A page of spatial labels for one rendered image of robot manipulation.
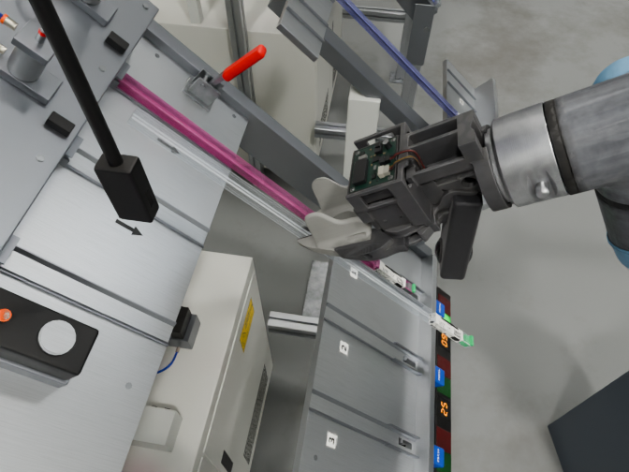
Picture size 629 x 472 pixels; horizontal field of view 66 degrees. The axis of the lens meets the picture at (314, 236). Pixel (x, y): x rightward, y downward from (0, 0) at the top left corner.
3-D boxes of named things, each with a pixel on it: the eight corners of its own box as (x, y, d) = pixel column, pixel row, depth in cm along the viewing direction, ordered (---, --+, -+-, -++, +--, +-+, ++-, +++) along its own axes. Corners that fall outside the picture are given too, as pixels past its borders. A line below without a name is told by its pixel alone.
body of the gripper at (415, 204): (347, 140, 45) (475, 91, 39) (389, 197, 50) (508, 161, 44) (338, 203, 41) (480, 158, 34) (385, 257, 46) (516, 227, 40)
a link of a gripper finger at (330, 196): (282, 181, 51) (358, 156, 46) (314, 213, 55) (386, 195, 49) (275, 203, 49) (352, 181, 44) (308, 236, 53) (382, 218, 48)
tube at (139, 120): (463, 338, 67) (471, 336, 66) (464, 347, 66) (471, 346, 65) (132, 112, 42) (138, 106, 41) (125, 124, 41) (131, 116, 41)
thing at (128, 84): (407, 287, 74) (416, 284, 73) (407, 295, 73) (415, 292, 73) (104, 65, 49) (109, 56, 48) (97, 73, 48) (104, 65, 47)
